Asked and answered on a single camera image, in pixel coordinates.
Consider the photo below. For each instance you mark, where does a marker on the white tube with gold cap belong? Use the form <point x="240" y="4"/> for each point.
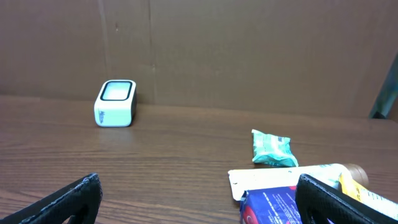
<point x="242" y="180"/>

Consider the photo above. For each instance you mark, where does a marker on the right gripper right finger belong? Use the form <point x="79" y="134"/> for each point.
<point x="317" y="202"/>

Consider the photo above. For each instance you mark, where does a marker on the teal wet wipes pack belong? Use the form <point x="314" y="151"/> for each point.
<point x="272" y="150"/>

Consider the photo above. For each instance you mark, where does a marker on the white barcode scanner stand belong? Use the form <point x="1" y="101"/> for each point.
<point x="115" y="105"/>

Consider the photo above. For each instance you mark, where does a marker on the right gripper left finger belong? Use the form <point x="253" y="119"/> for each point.
<point x="77" y="202"/>

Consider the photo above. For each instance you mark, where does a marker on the yellow blue snack packet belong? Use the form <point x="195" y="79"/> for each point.
<point x="356" y="191"/>

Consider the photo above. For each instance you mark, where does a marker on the purple Carefree pad pack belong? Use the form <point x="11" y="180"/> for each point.
<point x="269" y="206"/>

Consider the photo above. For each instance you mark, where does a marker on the dark green post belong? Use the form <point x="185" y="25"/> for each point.
<point x="387" y="95"/>

